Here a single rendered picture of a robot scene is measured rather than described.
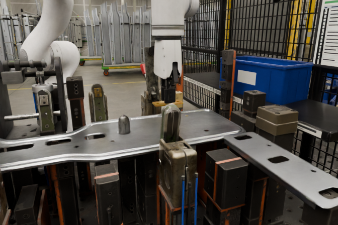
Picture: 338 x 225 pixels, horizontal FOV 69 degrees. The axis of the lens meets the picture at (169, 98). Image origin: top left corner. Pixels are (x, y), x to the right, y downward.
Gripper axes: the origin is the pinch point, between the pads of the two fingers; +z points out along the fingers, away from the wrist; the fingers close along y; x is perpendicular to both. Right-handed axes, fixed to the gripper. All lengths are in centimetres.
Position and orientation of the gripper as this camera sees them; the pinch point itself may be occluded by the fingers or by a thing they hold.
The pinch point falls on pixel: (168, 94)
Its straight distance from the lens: 68.3
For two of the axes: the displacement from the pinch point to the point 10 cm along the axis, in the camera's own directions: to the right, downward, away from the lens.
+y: 3.6, 2.5, -9.0
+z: 0.0, 9.6, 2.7
